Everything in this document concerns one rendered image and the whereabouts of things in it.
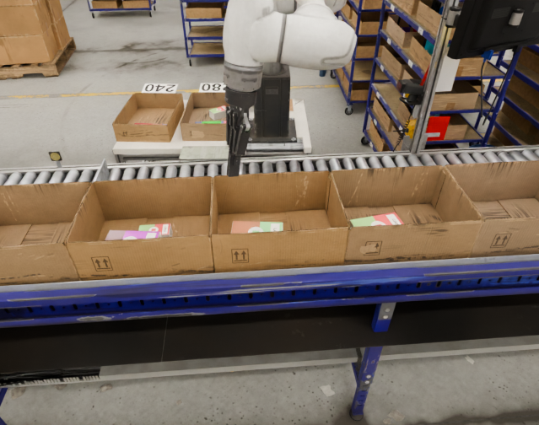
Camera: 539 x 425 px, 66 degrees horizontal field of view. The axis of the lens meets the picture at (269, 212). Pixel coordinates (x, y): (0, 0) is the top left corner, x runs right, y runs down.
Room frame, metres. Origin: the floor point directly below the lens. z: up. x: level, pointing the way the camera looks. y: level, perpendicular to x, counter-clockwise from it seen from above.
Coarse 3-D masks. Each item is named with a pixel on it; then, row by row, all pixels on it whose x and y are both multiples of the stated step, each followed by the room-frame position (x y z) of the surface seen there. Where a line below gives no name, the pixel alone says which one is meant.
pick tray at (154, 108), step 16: (144, 96) 2.27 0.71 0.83; (160, 96) 2.26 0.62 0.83; (176, 96) 2.26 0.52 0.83; (128, 112) 2.13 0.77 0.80; (144, 112) 2.21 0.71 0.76; (160, 112) 2.20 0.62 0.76; (176, 112) 2.08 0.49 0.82; (128, 128) 1.89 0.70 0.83; (144, 128) 1.89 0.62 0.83; (160, 128) 1.88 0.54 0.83
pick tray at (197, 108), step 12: (192, 96) 2.27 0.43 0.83; (204, 96) 2.27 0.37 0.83; (216, 96) 2.27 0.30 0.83; (192, 108) 2.24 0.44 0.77; (204, 108) 2.26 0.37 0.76; (192, 120) 2.11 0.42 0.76; (204, 120) 2.11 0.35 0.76; (216, 120) 2.11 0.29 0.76; (192, 132) 1.89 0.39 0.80; (204, 132) 1.89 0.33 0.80; (216, 132) 1.89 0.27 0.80
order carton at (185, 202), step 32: (96, 192) 1.11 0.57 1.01; (128, 192) 1.11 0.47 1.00; (160, 192) 1.12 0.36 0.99; (192, 192) 1.13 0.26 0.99; (96, 224) 1.03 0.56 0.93; (128, 224) 1.08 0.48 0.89; (192, 224) 1.08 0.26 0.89; (96, 256) 0.82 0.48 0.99; (128, 256) 0.83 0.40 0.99; (160, 256) 0.84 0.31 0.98; (192, 256) 0.84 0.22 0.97
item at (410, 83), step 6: (396, 84) 1.85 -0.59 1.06; (402, 84) 1.80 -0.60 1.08; (408, 84) 1.80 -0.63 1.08; (414, 84) 1.80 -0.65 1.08; (402, 90) 1.80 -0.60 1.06; (408, 90) 1.80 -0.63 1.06; (414, 90) 1.80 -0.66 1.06; (420, 90) 1.80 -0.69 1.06; (408, 96) 1.82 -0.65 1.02; (414, 96) 1.81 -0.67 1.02; (408, 102) 1.81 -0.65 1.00
